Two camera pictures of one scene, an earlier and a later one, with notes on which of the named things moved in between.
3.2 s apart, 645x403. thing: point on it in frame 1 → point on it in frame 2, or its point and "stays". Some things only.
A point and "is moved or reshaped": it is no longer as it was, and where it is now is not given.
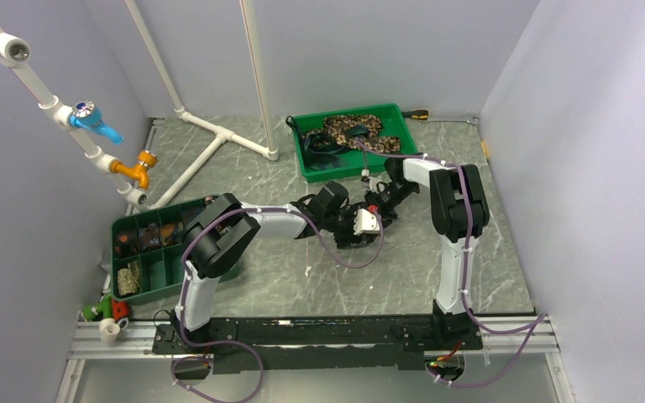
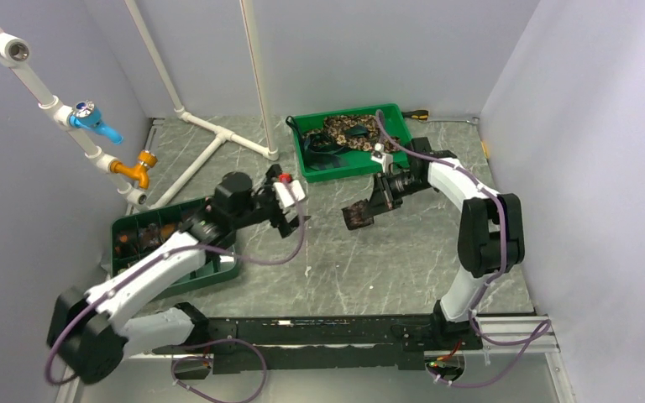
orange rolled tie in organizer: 166,230 stays
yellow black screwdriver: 416,114 stays
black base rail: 322,344 stays
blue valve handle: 85,114 stays
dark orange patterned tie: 365,238 is moved or reshaped
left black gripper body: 343,227 → 265,202
